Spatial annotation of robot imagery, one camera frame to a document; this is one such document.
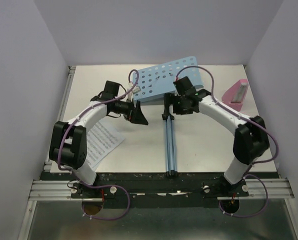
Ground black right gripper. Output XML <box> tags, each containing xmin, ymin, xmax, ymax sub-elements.
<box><xmin>163</xmin><ymin>93</ymin><xmax>193</xmax><ymax>116</ymax></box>

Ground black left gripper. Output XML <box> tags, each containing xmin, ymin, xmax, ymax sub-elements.
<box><xmin>113</xmin><ymin>97</ymin><xmax>149</xmax><ymax>125</ymax></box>

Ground blue music stand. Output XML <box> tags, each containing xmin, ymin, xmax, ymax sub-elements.
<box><xmin>128</xmin><ymin>56</ymin><xmax>203</xmax><ymax>178</ymax></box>

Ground sheet music pages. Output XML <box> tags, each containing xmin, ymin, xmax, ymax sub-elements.
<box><xmin>86</xmin><ymin>119</ymin><xmax>125</xmax><ymax>171</ymax></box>

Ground pink metronome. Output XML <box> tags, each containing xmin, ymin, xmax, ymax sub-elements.
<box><xmin>221</xmin><ymin>79</ymin><xmax>249</xmax><ymax>112</ymax></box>

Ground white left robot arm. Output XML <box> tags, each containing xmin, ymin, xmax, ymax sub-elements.
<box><xmin>48</xmin><ymin>81</ymin><xmax>149</xmax><ymax>198</ymax></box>

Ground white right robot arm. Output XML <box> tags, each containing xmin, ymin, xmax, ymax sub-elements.
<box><xmin>162</xmin><ymin>77</ymin><xmax>270</xmax><ymax>196</ymax></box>

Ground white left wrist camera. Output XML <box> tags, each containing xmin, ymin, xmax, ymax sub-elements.
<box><xmin>128</xmin><ymin>82</ymin><xmax>141</xmax><ymax>95</ymax></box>

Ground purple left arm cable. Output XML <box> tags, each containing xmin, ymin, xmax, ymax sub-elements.
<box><xmin>57</xmin><ymin>69</ymin><xmax>140</xmax><ymax>221</ymax></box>

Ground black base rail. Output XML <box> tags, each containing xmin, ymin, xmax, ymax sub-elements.
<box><xmin>38</xmin><ymin>171</ymin><xmax>282</xmax><ymax>210</ymax></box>

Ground aluminium frame rail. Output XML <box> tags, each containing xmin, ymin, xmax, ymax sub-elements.
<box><xmin>17</xmin><ymin>66</ymin><xmax>76</xmax><ymax>240</ymax></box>

